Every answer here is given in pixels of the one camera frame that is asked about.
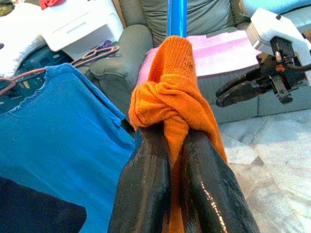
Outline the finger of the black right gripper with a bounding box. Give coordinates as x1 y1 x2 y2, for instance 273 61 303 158
216 70 263 98
216 91 259 108

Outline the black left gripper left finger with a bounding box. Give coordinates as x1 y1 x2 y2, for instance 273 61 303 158
108 127 172 233

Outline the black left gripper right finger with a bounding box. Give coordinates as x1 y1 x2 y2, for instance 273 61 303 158
181 132 260 233

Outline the orange shirt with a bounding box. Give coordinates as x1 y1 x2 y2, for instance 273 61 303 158
128 35 228 233

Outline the blue plastic hanger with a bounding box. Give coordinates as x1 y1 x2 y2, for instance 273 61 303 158
166 0 188 39

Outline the pink plastic hanger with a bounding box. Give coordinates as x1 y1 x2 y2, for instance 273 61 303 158
70 45 120 68
0 67 47 97

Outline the blue t-shirt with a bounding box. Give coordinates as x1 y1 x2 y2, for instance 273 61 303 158
0 63 137 233

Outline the black hanging garment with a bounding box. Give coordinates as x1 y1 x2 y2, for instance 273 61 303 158
0 176 87 233

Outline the dark green sofa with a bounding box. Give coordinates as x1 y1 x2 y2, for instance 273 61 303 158
89 0 311 124

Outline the dark blue fabric bundle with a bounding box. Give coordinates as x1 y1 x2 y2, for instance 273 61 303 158
18 46 73 73

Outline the white printer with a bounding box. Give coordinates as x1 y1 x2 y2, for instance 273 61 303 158
41 0 124 53

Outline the white fluffy towel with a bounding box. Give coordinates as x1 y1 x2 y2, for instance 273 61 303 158
0 2 48 78

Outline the crumpled red cloth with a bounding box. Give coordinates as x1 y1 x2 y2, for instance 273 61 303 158
40 0 66 10

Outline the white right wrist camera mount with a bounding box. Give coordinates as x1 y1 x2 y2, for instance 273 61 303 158
245 7 311 83

